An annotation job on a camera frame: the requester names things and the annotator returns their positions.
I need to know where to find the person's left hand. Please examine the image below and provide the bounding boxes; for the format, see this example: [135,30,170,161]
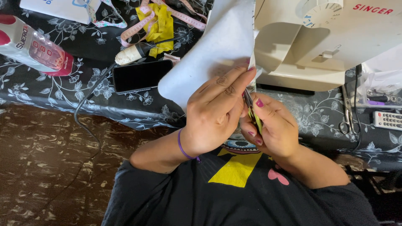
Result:
[180,64,257,158]

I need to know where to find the person's right hand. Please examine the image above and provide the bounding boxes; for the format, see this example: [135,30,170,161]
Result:
[240,93,301,158]

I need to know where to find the green thread snips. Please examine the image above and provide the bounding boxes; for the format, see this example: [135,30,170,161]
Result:
[243,88,263,135]

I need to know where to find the white fabric piece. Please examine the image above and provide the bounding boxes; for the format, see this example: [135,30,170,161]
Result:
[158,0,263,111]

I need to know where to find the purple wrist band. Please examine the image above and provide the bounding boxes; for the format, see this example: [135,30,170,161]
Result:
[177,127,201,163]

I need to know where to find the small pink fabric scrap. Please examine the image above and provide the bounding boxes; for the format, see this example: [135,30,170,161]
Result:
[163,53,181,66]

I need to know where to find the silver scissors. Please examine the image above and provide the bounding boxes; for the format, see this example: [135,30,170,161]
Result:
[338,85,359,136]

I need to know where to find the person's black printed shirt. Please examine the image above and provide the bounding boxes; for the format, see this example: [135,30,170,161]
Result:
[101,132,381,226]

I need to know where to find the black smartphone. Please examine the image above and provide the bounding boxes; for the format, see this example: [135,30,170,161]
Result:
[112,59,174,95]

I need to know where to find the yellow cloth scrap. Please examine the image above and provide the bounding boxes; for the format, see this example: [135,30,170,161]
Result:
[135,3,174,59]

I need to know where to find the cream sewing machine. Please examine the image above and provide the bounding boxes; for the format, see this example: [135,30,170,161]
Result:
[253,0,402,92]

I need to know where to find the white remote control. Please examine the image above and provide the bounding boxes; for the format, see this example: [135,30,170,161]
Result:
[372,110,402,131]

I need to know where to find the clear plastic accessory box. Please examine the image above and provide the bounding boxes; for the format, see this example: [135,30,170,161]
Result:
[356,44,402,109]

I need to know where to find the pink measuring tape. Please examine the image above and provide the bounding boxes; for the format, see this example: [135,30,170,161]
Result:
[120,0,208,48]

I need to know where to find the black floral tablecloth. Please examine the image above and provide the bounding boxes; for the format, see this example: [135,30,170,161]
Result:
[0,0,402,172]

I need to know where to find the floral patterned ribbon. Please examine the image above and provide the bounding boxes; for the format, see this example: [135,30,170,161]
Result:
[87,0,128,29]

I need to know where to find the clear red-label drink bottle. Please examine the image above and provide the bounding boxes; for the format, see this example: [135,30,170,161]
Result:
[0,14,75,77]

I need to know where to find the black cable with taped plug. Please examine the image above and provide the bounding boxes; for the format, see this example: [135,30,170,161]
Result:
[73,31,190,161]

